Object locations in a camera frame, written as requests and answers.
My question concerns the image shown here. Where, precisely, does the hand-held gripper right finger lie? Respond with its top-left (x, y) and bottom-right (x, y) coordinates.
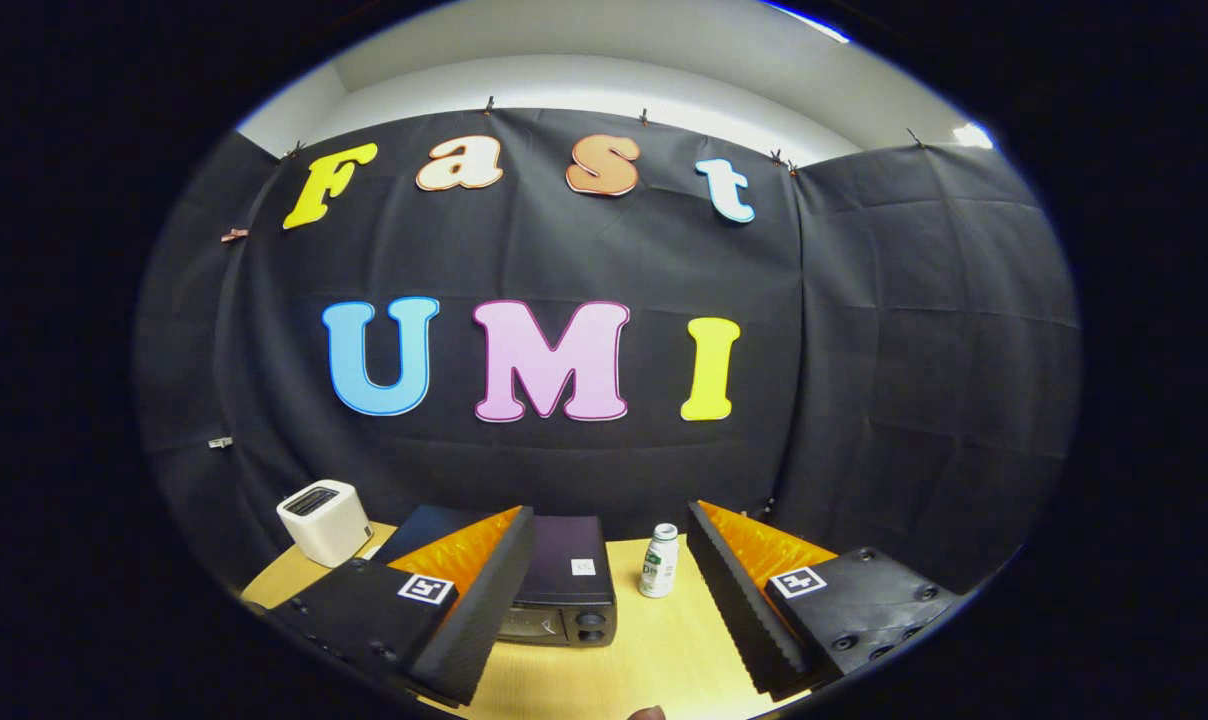
top-left (686, 500), bottom-right (965, 701)

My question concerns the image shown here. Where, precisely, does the white bread toaster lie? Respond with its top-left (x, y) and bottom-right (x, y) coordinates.
top-left (276, 480), bottom-right (373, 568)

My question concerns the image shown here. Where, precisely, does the white green-label bottle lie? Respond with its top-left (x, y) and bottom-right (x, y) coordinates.
top-left (639, 523), bottom-right (680, 599)

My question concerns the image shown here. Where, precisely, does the long ceiling light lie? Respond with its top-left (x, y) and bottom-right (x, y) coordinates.
top-left (764, 0), bottom-right (853, 44)

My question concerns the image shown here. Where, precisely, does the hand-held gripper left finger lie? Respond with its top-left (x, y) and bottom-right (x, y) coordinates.
top-left (269, 505), bottom-right (536, 708)

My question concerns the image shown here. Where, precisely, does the black toaster oven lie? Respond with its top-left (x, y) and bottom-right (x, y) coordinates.
top-left (374, 505), bottom-right (618, 648)

